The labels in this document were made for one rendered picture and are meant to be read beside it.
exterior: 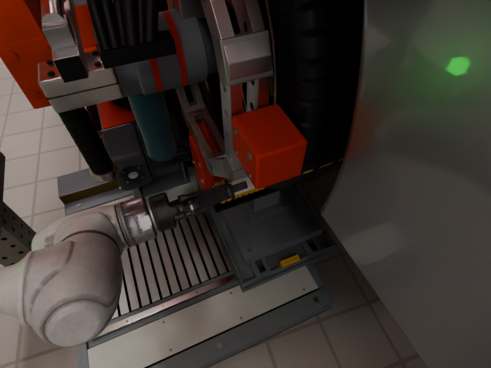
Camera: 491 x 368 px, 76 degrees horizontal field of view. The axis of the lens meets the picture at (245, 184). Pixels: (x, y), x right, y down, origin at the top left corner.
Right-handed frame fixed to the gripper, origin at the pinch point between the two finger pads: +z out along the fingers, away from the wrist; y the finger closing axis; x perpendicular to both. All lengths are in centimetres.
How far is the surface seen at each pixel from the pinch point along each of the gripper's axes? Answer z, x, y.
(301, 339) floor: 11, -62, -28
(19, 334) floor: -78, -33, -57
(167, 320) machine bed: -29, -41, -38
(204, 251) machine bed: -10, -28, -54
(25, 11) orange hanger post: -35, 57, -33
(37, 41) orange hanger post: -36, 52, -38
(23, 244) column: -64, -4, -52
